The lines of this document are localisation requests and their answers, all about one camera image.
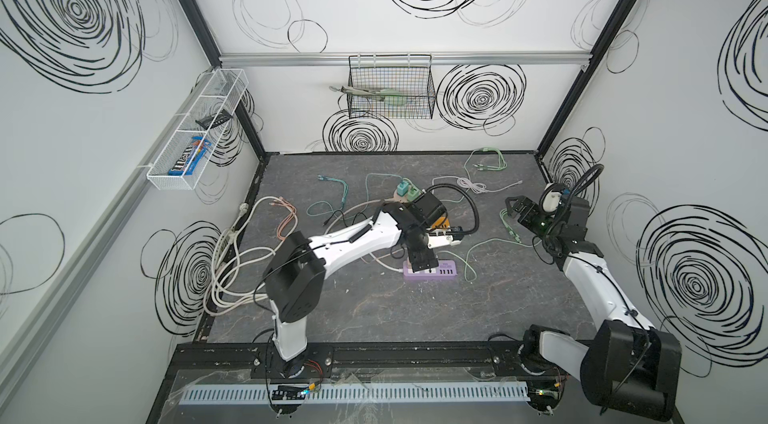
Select teal plug adapter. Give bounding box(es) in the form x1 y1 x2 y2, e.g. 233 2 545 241
394 179 411 198

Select purple power strip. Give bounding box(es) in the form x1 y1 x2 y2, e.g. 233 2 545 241
403 260 457 281

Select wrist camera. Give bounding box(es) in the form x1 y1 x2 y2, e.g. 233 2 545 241
427 230 463 249
539 183 571 215

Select white power cords bundle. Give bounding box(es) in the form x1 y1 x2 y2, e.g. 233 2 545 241
202 196 406 317

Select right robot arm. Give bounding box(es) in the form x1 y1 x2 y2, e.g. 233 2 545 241
505 190 682 422

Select white wire wall basket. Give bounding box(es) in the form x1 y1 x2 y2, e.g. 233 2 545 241
146 68 248 191

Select black wire wall basket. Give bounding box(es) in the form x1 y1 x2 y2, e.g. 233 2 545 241
344 53 437 120

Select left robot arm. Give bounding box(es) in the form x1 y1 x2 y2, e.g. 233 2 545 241
259 191 479 363

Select white lilac usb cable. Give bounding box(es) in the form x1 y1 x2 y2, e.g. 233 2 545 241
433 174 524 197

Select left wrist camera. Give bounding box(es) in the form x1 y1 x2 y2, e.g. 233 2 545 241
427 230 463 249

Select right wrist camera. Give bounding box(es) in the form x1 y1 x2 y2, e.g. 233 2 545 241
539 183 571 215

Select blue candy packet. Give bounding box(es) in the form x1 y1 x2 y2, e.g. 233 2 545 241
167 136 210 176

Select metal tongs in basket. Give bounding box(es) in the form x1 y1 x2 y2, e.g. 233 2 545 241
329 86 408 106

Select black remote control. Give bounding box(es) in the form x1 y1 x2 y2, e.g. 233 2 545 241
195 109 232 130

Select orange power strip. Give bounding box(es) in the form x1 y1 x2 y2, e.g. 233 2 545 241
432 216 451 230

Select light green cable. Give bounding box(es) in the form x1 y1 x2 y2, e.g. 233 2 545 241
461 147 511 185

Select grey slotted cable duct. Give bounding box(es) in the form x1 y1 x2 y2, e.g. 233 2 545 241
179 381 530 405

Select pink usb cable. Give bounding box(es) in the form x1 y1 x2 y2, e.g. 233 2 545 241
269 197 299 242

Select round pink power strip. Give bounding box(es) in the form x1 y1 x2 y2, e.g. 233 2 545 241
393 187 421 202

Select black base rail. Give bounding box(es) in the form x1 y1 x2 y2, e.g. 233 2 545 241
169 339 554 380

